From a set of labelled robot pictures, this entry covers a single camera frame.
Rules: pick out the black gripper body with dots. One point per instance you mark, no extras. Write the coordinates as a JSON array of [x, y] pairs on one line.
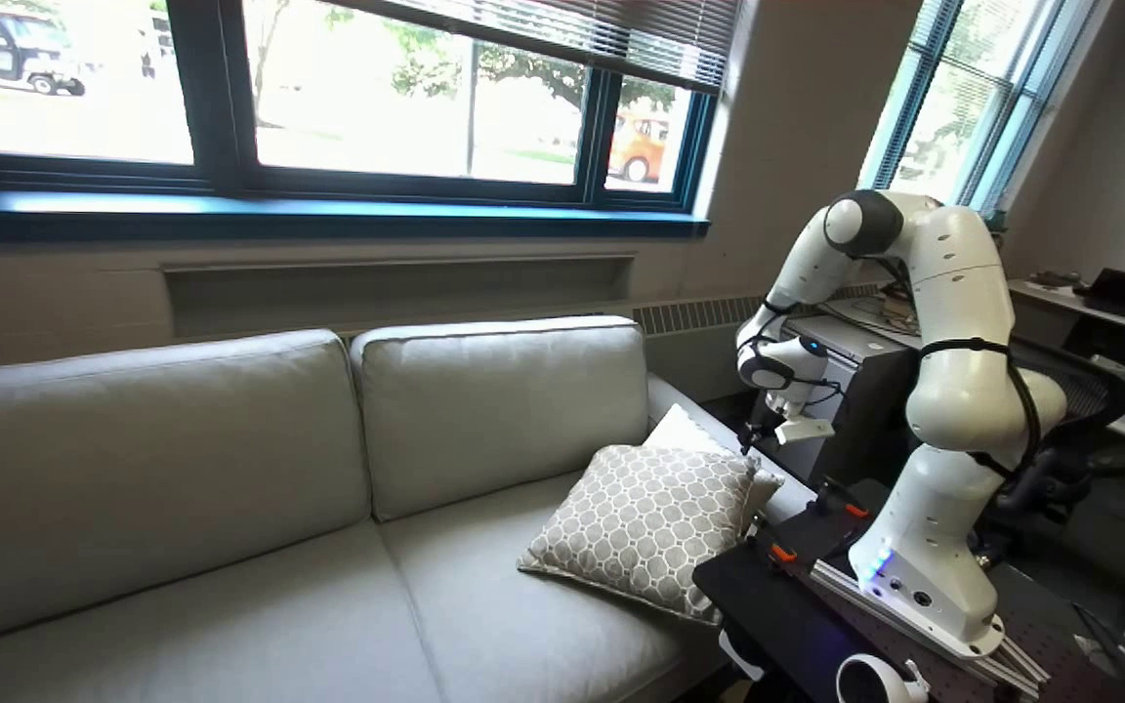
[[772, 434]]

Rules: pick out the beige lattice patterned pillow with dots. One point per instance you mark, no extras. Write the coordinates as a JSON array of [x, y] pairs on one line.
[[647, 528]]

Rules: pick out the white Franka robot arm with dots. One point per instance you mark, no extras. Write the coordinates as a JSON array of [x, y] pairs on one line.
[[937, 550]]

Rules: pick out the plain white pillow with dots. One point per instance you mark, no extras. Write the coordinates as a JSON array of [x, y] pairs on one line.
[[686, 433]]

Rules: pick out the grey couch back cushion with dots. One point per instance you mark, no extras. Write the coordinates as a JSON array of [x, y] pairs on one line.
[[497, 403], [132, 482]]

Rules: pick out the grey fabric couch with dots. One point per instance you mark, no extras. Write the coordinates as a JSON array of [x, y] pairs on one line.
[[497, 611]]

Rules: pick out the black orange clamp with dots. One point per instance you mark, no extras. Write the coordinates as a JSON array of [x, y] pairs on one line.
[[846, 504], [782, 556]]

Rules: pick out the grey drawer cabinet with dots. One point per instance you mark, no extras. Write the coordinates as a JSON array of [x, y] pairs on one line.
[[869, 394]]

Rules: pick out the metal robot mounting plate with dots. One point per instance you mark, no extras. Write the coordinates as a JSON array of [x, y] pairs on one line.
[[841, 582]]

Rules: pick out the black robot table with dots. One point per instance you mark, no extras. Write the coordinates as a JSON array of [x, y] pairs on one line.
[[772, 618]]

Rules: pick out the white VR controller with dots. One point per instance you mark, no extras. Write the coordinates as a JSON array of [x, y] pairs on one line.
[[875, 680]]

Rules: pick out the orange vehicle outside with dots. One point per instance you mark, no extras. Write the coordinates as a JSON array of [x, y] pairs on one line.
[[643, 151]]

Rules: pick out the narrow blue framed window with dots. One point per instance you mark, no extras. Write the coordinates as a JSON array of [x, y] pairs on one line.
[[935, 80]]

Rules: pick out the grey window blinds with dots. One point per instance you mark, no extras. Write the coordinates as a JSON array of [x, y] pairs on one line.
[[664, 34]]

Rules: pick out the wide blue framed window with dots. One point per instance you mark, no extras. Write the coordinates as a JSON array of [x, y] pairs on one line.
[[216, 80]]

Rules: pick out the dark parked car outside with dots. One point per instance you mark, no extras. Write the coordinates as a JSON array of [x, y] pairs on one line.
[[15, 51]]

